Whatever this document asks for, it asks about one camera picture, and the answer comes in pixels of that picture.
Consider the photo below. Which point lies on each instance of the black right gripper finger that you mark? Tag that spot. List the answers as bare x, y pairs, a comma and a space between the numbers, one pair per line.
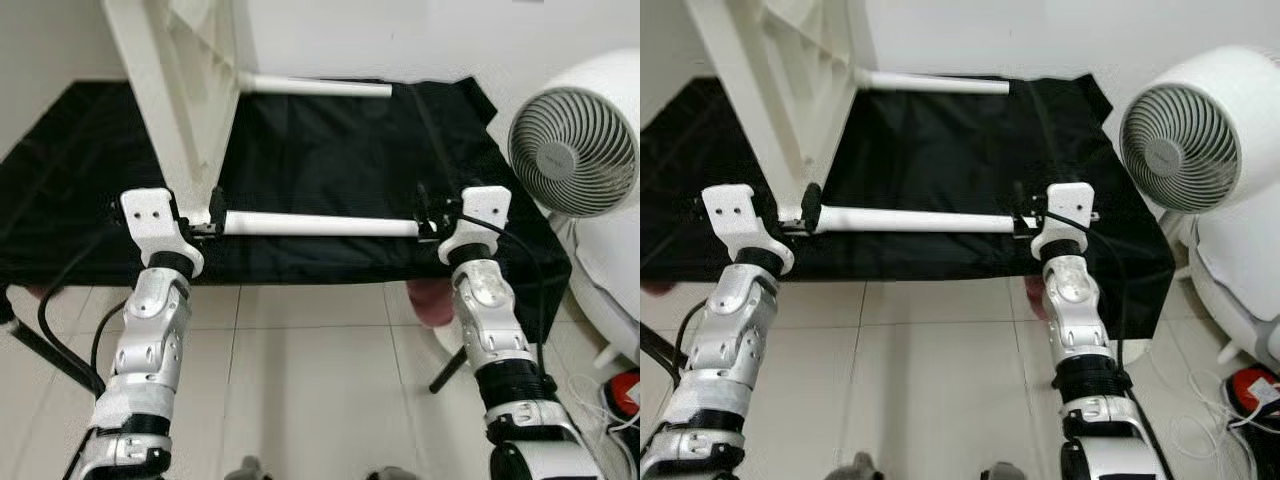
421, 200
1019, 197

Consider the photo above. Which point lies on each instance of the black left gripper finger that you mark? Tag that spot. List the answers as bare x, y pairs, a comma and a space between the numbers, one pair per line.
217, 205
811, 200

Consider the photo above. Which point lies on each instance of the white plastic table leg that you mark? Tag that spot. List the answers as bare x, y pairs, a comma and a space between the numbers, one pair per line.
320, 87
920, 220
930, 82
320, 224

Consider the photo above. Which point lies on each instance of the white plastic table top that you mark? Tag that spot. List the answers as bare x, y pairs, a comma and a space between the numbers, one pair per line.
190, 90
790, 90

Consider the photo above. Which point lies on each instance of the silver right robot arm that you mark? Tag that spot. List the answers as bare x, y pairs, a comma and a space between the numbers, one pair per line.
495, 330
1080, 330

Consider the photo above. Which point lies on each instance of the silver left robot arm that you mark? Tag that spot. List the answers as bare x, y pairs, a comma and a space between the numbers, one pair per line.
725, 350
150, 350

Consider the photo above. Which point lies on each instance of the pink cloth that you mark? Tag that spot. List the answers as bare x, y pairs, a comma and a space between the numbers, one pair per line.
430, 305
1035, 298
38, 292
655, 288

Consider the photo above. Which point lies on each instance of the black tablecloth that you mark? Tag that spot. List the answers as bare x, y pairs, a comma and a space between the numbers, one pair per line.
940, 150
330, 160

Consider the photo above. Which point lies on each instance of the white round fan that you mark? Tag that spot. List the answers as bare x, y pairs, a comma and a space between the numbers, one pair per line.
575, 145
1190, 140

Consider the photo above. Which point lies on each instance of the red floor device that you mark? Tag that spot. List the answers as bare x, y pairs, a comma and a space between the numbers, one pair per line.
1255, 388
625, 392

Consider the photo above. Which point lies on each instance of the grey left robot foot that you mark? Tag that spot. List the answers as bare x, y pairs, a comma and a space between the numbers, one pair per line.
855, 468
245, 470

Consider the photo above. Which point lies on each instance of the grey robot foot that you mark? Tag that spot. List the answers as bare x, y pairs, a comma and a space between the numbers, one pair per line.
855, 468
390, 474
1000, 472
245, 470

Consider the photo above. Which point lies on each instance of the grey right robot foot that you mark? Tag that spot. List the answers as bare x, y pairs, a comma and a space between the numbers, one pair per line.
1000, 472
390, 474

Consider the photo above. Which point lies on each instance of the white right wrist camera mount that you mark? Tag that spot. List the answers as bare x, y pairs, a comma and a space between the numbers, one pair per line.
1065, 215
480, 220

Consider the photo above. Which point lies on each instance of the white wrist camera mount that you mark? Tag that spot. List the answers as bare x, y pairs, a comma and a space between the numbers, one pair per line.
1065, 215
155, 225
740, 220
480, 220

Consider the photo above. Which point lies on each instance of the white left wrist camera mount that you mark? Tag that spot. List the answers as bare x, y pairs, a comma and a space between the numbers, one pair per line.
740, 220
155, 225

